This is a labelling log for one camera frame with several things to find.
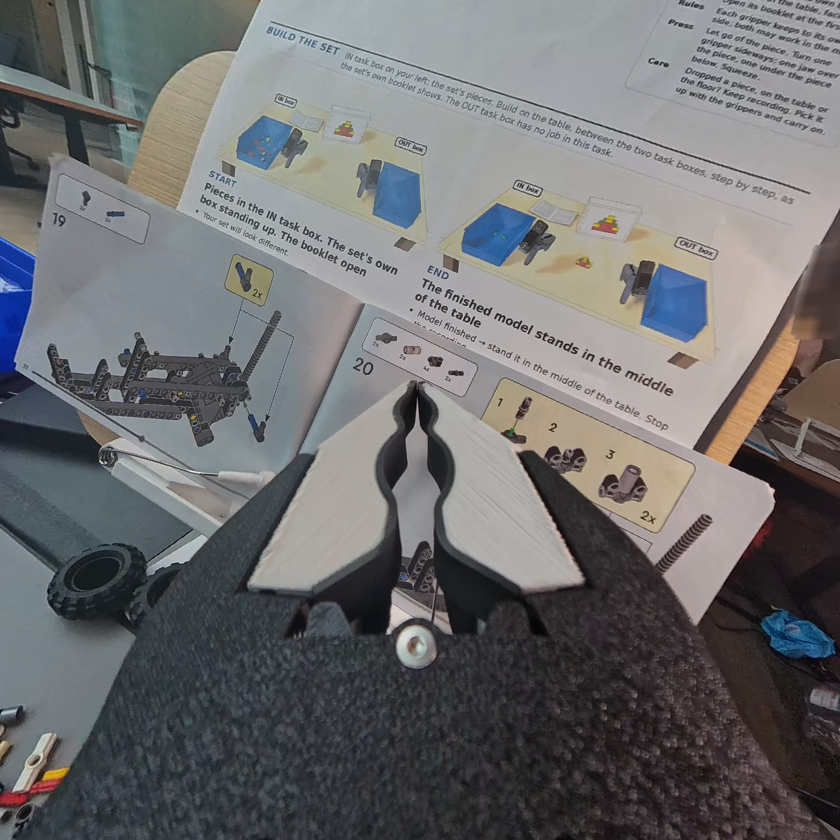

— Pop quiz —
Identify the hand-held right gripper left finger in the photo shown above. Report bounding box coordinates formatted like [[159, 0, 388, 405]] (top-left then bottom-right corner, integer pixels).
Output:
[[245, 381, 420, 636]]

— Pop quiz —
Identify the building instruction booklet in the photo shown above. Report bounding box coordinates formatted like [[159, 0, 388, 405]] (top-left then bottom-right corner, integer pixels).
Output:
[[13, 154, 777, 626]]

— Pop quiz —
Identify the printed task sheet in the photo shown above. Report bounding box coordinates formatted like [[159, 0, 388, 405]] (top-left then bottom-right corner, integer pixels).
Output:
[[176, 0, 840, 454]]

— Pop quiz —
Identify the black toy tire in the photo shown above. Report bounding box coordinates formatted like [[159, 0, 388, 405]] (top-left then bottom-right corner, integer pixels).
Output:
[[125, 564, 181, 631], [47, 541, 148, 621]]

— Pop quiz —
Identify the white wooden book stand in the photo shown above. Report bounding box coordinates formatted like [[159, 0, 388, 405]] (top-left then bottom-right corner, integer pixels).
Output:
[[26, 51, 807, 546]]

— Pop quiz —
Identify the plain blue bin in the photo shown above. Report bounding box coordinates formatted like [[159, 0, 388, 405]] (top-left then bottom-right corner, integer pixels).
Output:
[[0, 236, 35, 388]]

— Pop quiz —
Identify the blue crumpled glove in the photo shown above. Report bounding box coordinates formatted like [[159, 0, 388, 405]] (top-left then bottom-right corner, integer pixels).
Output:
[[761, 610, 836, 660]]

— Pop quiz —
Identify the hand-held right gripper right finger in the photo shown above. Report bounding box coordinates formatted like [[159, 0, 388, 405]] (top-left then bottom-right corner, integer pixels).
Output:
[[417, 382, 586, 636]]

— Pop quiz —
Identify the pile of red white pieces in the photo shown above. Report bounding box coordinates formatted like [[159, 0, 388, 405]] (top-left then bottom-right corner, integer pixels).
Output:
[[0, 703, 70, 829]]

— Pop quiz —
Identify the dark background desk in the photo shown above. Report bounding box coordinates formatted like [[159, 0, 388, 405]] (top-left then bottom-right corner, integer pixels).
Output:
[[0, 62, 144, 173]]

